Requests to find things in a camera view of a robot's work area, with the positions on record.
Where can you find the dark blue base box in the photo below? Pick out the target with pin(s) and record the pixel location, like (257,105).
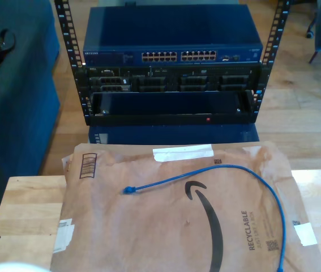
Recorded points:
(177,134)

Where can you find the long white tape strip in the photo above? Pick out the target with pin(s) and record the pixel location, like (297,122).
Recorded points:
(183,153)

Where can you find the black rack server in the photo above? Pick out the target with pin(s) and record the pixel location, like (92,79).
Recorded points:
(154,82)

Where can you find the brown packing paper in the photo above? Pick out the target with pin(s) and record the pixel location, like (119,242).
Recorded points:
(149,226)

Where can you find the white paper label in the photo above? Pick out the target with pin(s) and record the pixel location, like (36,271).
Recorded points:
(64,238)

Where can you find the blue couch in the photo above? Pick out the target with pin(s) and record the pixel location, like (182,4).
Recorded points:
(16,127)

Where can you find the small white tape piece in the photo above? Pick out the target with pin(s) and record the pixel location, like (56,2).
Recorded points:
(304,233)

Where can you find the blue network switch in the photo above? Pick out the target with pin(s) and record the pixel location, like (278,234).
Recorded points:
(171,28)

